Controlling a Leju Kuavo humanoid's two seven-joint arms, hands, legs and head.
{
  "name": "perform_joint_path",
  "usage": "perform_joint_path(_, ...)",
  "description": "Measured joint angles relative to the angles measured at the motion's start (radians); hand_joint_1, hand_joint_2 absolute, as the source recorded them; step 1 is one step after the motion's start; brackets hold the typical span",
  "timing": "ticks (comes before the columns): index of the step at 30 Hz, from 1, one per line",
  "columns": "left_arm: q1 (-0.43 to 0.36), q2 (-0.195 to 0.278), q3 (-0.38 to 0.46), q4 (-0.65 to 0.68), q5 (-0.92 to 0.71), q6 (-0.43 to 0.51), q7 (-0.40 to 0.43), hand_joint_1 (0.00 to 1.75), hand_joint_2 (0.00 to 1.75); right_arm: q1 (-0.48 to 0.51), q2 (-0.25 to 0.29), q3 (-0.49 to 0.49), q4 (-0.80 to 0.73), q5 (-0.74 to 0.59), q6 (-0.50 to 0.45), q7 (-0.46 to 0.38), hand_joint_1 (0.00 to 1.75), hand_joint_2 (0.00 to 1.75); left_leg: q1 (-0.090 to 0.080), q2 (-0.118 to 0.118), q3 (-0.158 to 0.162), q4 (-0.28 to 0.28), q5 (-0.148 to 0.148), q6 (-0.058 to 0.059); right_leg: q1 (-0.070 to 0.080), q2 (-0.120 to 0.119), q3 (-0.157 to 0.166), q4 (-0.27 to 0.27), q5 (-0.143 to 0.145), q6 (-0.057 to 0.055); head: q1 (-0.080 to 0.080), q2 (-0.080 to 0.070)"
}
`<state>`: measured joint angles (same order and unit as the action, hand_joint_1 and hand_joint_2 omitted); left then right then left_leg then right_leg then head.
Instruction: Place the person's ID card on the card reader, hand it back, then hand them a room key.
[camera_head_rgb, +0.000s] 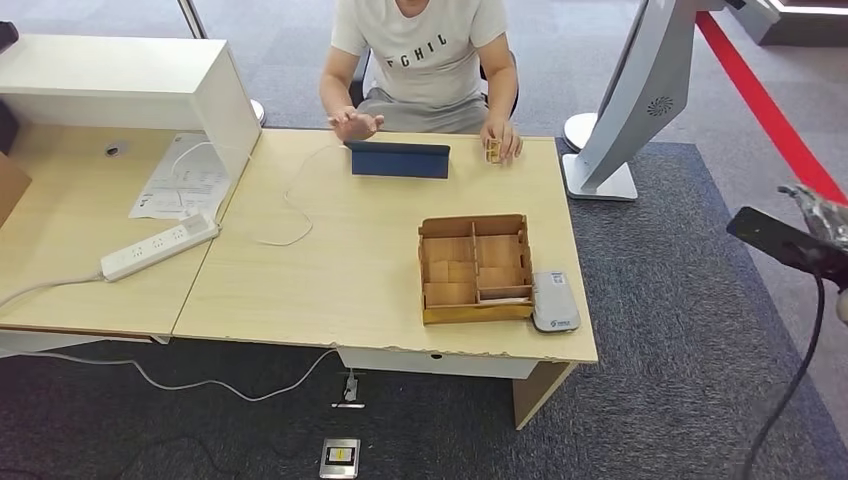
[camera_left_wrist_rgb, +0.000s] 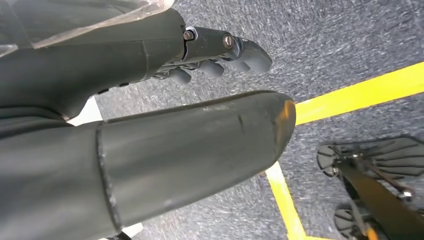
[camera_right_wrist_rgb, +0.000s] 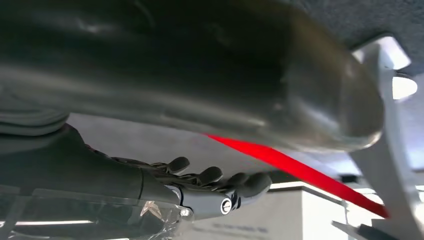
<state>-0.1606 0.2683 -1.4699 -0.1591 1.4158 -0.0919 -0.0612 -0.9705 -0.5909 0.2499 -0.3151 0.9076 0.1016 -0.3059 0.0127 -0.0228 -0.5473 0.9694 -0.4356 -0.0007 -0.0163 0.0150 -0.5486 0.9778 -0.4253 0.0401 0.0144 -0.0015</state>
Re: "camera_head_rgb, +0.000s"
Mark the wooden compartment box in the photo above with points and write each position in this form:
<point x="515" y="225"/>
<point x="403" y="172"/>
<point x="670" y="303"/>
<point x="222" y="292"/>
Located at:
<point x="477" y="314"/>

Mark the person's left forearm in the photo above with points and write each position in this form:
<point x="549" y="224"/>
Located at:
<point x="500" y="93"/>

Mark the person's right forearm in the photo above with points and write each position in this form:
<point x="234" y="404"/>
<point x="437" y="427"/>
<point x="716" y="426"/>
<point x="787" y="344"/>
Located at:
<point x="334" y="93"/>

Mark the person's left hand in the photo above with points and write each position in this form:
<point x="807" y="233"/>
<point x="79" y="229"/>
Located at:
<point x="509" y="136"/>

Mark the person's hand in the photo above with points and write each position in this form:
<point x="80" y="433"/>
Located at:
<point x="509" y="136"/>
<point x="354" y="124"/>

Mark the person's right hand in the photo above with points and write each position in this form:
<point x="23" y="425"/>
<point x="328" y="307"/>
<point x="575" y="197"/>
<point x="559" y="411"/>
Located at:
<point x="354" y="124"/>

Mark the grey card reader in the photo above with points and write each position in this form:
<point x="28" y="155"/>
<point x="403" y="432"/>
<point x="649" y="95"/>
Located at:
<point x="555" y="301"/>

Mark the person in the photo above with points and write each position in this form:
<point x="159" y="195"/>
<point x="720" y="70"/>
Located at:
<point x="424" y="60"/>

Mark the dark blue tablet case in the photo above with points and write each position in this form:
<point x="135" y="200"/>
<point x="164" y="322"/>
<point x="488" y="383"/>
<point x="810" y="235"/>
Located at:
<point x="397" y="164"/>

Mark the light wooden desk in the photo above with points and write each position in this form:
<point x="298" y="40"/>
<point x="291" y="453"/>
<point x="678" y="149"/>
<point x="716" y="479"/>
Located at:
<point x="66" y="222"/>
<point x="344" y="265"/>

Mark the white desk drawer panel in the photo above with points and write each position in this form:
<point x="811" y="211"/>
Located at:
<point x="437" y="362"/>

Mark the floor outlet with plug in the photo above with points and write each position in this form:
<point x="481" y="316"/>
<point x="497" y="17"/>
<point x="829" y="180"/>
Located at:
<point x="350" y="389"/>

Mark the white round stand base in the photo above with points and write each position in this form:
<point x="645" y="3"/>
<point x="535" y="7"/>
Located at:
<point x="578" y="131"/>

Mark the silver floor socket box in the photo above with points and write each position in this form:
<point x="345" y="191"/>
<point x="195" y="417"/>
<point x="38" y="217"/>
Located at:
<point x="340" y="457"/>

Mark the dark grey floor mat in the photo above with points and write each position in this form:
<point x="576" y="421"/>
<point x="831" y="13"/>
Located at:
<point x="662" y="298"/>

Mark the printed paper sheet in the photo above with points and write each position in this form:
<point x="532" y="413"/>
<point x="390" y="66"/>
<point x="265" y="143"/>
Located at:
<point x="179" y="182"/>

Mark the grey kiosk display stand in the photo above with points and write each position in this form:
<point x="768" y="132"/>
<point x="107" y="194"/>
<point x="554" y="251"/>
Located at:
<point x="636" y="99"/>

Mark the white power strip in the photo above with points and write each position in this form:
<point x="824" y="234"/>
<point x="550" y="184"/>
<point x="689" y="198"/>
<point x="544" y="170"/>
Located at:
<point x="159" y="246"/>

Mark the white counter shelf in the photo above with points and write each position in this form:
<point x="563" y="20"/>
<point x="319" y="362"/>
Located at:
<point x="99" y="69"/>

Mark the clear plastic film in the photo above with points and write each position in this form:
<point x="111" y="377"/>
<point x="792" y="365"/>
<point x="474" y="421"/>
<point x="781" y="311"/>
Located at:
<point x="828" y="218"/>

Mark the grey raised platform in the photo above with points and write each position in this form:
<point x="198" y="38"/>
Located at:
<point x="795" y="30"/>

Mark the black device on counter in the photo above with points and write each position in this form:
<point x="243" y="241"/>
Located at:
<point x="6" y="36"/>

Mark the metal stanchion post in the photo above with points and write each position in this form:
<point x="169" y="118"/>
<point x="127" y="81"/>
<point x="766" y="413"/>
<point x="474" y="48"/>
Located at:
<point x="192" y="21"/>

